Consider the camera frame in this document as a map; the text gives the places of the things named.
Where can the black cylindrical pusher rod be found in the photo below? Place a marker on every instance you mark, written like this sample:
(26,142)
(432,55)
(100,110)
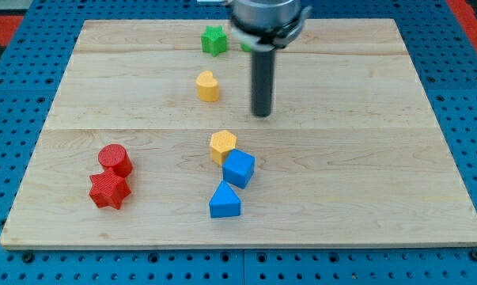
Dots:
(262,82)

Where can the yellow heart block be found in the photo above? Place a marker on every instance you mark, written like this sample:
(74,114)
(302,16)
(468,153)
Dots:
(207,87)

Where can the green block behind arm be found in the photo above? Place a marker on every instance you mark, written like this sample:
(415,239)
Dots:
(244,47)

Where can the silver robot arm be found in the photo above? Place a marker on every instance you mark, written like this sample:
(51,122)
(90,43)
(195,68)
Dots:
(266,26)

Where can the yellow hexagon block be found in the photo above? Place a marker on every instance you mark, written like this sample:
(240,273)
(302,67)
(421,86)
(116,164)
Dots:
(221,144)

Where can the green star block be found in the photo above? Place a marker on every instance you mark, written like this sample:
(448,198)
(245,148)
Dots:
(214,40)

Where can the blue cube block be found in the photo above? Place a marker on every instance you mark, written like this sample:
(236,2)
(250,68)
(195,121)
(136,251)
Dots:
(238,168)

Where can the wooden board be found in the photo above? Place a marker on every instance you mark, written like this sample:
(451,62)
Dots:
(351,157)

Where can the blue triangle block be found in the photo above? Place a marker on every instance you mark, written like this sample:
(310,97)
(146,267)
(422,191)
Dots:
(224,202)

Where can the red cylinder block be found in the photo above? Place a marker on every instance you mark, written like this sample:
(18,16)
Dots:
(116,158)

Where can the red star block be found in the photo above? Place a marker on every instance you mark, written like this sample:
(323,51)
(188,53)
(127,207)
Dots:
(108,189)

